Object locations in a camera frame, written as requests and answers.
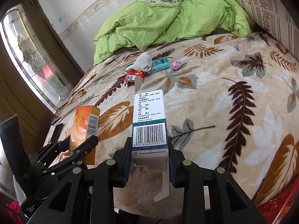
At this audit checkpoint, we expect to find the white blue medicine box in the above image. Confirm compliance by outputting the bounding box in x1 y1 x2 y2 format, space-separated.
131 90 170 201

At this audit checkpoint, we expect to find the teal tissue pack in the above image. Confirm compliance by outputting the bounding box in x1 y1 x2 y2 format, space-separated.
147 57 170 75

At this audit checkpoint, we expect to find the orange carton box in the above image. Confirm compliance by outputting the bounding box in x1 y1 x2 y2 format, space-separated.
68 105 100 156

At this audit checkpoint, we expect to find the red white cigarette box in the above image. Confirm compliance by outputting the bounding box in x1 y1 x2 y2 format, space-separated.
124 70 145 95

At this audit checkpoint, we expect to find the red plastic basket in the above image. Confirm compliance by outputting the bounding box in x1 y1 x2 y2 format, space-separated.
258 180 298 223

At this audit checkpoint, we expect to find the crumpled pink paper ball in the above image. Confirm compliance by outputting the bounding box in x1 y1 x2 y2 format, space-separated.
171 61 182 71

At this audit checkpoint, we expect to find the stained glass door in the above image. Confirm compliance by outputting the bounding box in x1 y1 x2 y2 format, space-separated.
1 4 73 113

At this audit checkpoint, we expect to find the green duvet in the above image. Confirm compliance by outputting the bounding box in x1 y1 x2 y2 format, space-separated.
93 0 254 65

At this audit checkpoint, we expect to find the white sock green cuff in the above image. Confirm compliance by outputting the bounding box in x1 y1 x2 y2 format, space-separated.
125 52 152 72

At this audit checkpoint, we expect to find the striped beige pillow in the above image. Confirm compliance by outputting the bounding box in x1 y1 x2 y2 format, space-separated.
237 0 298 59

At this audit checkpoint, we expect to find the leaf pattern blanket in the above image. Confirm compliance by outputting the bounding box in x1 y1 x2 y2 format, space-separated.
52 32 298 218

